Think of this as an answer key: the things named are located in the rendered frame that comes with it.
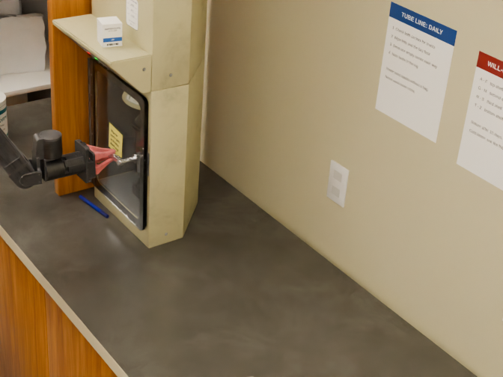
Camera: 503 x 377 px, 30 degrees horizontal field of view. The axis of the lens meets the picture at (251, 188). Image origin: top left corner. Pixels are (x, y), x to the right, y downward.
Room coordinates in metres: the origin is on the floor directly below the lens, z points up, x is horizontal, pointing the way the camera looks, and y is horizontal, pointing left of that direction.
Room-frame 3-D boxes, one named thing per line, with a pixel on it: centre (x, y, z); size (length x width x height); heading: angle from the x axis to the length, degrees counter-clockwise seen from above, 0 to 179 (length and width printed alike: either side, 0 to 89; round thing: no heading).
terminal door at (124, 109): (2.26, 0.37, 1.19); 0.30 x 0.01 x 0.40; 37
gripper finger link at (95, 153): (2.16, 0.41, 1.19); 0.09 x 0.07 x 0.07; 127
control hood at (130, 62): (2.23, 0.41, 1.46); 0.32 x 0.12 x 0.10; 38
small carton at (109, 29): (2.19, 0.38, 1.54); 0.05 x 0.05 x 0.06; 26
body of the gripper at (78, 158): (2.12, 0.46, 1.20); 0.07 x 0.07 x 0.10; 37
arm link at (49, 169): (2.09, 0.51, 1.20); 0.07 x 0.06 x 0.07; 127
